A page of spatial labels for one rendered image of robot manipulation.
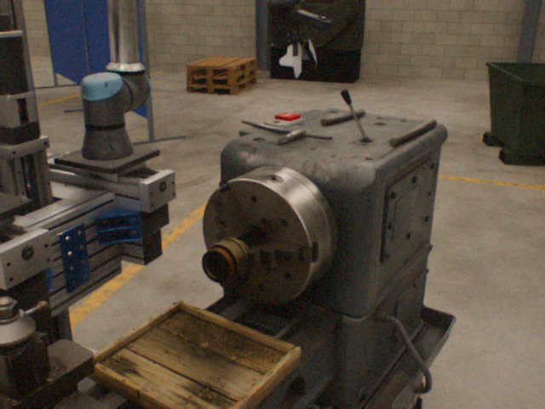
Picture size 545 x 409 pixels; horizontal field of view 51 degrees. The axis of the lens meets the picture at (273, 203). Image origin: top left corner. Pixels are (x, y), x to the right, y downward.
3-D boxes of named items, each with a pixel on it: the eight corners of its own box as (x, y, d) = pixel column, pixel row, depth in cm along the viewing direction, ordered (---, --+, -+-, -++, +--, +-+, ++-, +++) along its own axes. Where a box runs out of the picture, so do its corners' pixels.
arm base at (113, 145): (71, 156, 170) (66, 123, 166) (106, 144, 182) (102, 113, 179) (111, 163, 163) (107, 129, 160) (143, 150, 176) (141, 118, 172)
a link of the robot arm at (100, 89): (75, 124, 165) (69, 77, 161) (100, 114, 177) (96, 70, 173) (111, 127, 162) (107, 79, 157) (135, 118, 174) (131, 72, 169)
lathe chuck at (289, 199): (218, 257, 154) (232, 151, 140) (317, 310, 140) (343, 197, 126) (196, 271, 147) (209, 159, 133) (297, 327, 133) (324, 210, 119)
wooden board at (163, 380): (180, 313, 145) (179, 299, 143) (301, 362, 126) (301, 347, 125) (83, 376, 121) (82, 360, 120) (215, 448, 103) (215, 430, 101)
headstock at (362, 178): (314, 208, 213) (318, 104, 198) (439, 239, 188) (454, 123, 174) (213, 270, 166) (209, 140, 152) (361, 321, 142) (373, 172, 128)
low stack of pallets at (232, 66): (212, 80, 1016) (211, 55, 1000) (258, 83, 996) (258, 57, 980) (184, 93, 904) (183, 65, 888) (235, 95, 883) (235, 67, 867)
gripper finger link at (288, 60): (281, 81, 156) (283, 50, 159) (301, 77, 154) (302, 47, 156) (276, 75, 154) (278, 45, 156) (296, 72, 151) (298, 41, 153)
